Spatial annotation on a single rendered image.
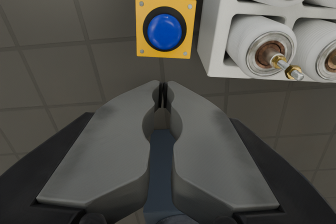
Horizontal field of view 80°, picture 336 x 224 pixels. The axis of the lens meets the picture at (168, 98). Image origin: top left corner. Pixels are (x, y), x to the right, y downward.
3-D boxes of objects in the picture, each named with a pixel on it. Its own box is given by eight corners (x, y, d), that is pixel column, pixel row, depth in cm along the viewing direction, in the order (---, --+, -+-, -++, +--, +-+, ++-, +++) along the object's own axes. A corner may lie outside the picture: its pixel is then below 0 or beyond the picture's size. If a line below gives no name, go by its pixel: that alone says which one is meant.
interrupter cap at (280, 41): (299, 30, 31) (301, 32, 31) (283, 75, 35) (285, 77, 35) (250, 29, 31) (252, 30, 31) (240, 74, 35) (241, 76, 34)
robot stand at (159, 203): (201, 161, 81) (217, 246, 56) (156, 164, 82) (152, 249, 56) (201, 126, 72) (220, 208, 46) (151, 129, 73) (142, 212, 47)
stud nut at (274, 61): (286, 55, 30) (289, 57, 29) (282, 66, 31) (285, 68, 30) (273, 55, 30) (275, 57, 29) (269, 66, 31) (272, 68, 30)
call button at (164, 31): (179, 46, 26) (180, 51, 24) (148, 44, 26) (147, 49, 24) (182, 13, 24) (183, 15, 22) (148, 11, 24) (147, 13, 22)
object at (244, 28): (261, 9, 46) (309, 24, 31) (251, 50, 51) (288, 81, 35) (219, 7, 46) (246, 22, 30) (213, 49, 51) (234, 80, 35)
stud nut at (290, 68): (300, 65, 27) (304, 67, 26) (296, 77, 28) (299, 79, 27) (286, 64, 27) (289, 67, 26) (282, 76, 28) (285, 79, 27)
